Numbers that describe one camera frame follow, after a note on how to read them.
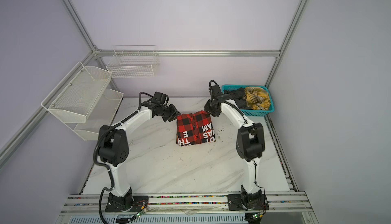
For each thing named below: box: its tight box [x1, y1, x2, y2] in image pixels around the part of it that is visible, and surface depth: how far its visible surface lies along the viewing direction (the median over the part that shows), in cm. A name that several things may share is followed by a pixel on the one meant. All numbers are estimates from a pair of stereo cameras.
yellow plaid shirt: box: [243, 86, 271, 111], surface depth 107 cm
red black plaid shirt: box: [176, 110, 217, 147], surface depth 92 cm
